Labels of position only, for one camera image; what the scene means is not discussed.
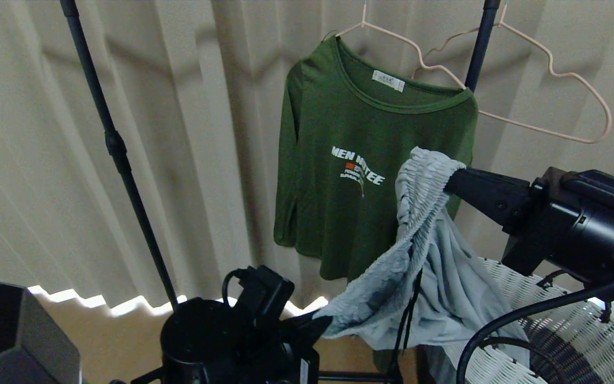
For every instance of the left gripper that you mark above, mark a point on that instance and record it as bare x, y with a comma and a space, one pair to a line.
291, 357

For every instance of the pink clothes hanger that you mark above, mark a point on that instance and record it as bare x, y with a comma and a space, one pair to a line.
392, 36
610, 122

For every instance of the pale grey shorts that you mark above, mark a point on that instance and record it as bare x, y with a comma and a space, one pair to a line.
445, 277

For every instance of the white laundry basket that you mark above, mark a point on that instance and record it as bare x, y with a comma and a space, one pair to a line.
579, 341

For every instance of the beige curtain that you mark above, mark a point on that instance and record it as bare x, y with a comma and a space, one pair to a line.
205, 133

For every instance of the black clothes rack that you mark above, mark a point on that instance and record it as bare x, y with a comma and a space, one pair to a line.
116, 149

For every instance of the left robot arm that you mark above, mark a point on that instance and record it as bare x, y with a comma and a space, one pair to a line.
200, 341

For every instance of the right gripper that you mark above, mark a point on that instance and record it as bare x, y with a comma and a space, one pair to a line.
595, 234

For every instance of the green printed t-shirt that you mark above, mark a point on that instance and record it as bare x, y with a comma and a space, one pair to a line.
328, 213

